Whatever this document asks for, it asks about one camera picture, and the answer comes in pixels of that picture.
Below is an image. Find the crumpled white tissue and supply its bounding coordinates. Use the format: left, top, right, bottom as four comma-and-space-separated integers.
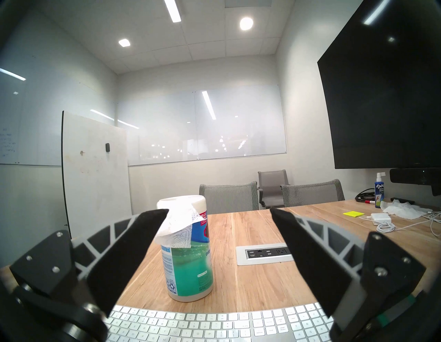
381, 201, 433, 220

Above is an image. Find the black video conference bar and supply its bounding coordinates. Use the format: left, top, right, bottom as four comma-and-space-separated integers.
389, 168, 441, 196

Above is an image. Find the grey mesh office chair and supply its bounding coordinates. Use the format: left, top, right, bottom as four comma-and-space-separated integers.
199, 182, 259, 214
281, 179, 345, 207

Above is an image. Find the disinfecting wipes canister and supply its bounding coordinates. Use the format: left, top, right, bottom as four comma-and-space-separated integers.
157, 195, 214, 303

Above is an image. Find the grey office armchair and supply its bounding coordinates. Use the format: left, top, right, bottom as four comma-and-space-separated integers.
258, 170, 290, 209

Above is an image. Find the table power outlet box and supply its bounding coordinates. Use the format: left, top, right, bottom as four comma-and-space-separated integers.
236, 242, 294, 266

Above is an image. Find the rolling whiteboard on stand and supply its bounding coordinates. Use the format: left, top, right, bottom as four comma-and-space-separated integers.
61, 111, 132, 238

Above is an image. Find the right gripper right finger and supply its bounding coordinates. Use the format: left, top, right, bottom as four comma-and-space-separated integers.
269, 208, 427, 331

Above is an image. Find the white keyboard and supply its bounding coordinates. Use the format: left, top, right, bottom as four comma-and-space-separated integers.
103, 303, 336, 342

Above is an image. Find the white disinfecting wipe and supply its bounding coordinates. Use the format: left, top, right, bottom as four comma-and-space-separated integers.
154, 197, 207, 249

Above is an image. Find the black wall television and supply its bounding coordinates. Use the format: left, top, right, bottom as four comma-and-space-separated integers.
317, 0, 441, 169

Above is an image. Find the whiteboard cleaner spray bottle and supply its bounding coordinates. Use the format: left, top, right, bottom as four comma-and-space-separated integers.
374, 172, 386, 209

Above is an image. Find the large wall glass whiteboard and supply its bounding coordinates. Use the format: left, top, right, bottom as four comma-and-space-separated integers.
117, 84, 287, 167

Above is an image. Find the long ceiling light strip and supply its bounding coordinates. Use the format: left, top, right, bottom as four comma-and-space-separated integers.
164, 0, 182, 23

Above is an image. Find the white charger cable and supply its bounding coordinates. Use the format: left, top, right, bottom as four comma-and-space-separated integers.
360, 210, 441, 237

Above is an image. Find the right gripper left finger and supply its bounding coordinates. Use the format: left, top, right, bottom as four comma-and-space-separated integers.
10, 209, 170, 318

